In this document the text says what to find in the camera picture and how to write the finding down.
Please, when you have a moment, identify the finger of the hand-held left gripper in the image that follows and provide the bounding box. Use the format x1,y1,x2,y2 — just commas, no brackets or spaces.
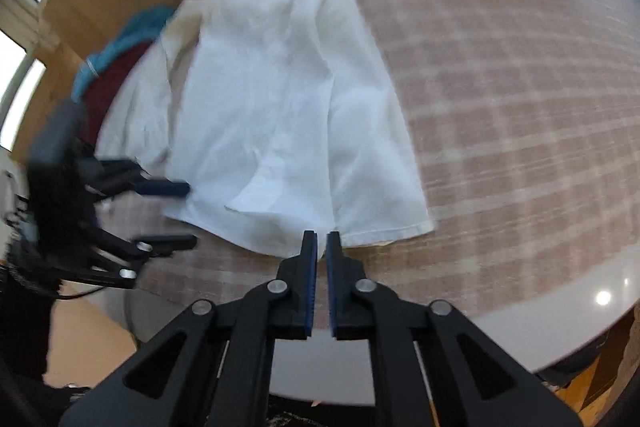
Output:
100,159,191,198
75,227,198,290

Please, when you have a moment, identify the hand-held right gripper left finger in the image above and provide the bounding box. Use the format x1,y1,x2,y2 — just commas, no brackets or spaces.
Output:
59,230,318,427

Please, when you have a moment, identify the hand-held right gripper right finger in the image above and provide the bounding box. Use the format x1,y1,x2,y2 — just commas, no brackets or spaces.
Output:
326,231,583,427

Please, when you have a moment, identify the white cotton shirt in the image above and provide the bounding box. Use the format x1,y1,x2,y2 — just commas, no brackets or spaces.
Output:
95,0,435,258

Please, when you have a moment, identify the person's left forearm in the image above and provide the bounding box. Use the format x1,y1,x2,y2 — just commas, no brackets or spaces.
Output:
0,252,61,388

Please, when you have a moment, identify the maroon garment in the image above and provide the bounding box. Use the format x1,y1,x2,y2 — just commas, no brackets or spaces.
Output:
80,39,156,148

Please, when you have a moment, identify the glass window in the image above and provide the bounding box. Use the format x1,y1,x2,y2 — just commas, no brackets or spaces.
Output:
0,0,48,148

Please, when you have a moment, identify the teal garment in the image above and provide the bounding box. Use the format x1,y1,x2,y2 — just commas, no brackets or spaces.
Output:
70,5,176,102

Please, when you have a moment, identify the pink checked tablecloth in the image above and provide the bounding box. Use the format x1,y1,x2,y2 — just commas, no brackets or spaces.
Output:
100,0,640,323

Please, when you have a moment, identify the black cable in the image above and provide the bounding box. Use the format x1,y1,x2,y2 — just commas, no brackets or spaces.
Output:
55,282,106,300

